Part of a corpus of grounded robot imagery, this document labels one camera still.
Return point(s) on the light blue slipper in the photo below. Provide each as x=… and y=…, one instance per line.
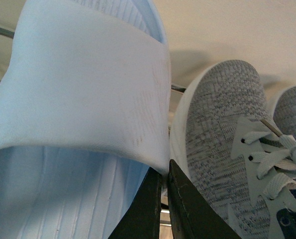
x=75, y=124

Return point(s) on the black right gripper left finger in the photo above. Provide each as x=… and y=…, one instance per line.
x=142, y=219

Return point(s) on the black metal shoe rack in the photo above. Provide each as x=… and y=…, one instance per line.
x=1, y=32

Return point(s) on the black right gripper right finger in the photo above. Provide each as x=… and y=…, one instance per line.
x=190, y=214

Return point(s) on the grey knit sneaker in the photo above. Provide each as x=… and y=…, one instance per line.
x=234, y=154
x=282, y=108

